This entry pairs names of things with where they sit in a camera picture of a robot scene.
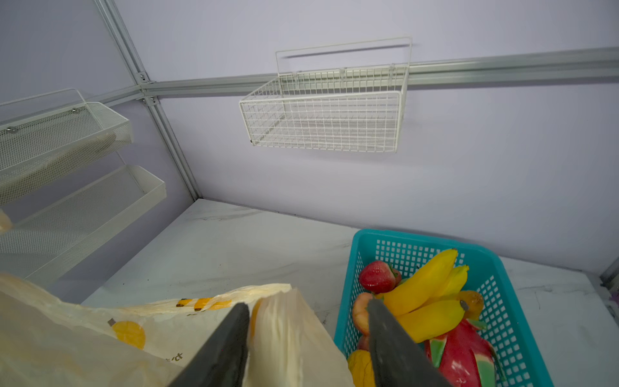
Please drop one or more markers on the white mesh lower shelf bin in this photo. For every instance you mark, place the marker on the white mesh lower shelf bin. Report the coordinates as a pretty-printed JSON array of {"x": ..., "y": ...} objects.
[{"x": 46, "y": 245}]

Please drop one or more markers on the pink green fake dragon fruit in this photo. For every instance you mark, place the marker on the pink green fake dragon fruit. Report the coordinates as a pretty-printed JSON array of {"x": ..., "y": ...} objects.
[{"x": 463, "y": 357}]

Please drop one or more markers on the teal plastic fruit basket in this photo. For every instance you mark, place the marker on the teal plastic fruit basket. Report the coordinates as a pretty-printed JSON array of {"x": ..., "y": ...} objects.
[{"x": 508, "y": 330}]

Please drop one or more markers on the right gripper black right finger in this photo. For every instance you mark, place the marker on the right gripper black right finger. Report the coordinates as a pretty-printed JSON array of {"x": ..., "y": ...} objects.
[{"x": 396, "y": 359}]

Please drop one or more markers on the red yellow fake apple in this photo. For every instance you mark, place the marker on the red yellow fake apple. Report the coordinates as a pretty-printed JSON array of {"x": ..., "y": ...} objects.
[{"x": 360, "y": 314}]

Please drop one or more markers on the cream banana print plastic bag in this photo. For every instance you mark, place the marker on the cream banana print plastic bag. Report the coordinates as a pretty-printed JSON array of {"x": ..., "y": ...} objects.
[{"x": 48, "y": 342}]

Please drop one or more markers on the white mesh upper shelf bin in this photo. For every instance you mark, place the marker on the white mesh upper shelf bin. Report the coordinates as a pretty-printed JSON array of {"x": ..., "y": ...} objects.
[{"x": 48, "y": 136}]

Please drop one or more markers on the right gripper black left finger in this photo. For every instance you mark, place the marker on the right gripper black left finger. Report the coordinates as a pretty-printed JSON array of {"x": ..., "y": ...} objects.
[{"x": 221, "y": 361}]

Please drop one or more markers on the white wire wall basket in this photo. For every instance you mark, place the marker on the white wire wall basket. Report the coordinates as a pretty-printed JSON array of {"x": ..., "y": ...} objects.
[{"x": 345, "y": 98}]

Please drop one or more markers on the white mesh shelf bin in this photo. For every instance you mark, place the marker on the white mesh shelf bin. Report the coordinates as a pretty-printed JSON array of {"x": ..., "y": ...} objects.
[
  {"x": 46, "y": 245},
  {"x": 48, "y": 136}
]

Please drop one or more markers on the red fake strawberry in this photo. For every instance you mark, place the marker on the red fake strawberry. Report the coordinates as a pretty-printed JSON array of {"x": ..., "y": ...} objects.
[{"x": 379, "y": 277}]

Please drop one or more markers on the small yellow fake banana bunch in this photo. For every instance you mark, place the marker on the small yellow fake banana bunch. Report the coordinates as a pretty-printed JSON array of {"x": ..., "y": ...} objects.
[{"x": 410, "y": 302}]

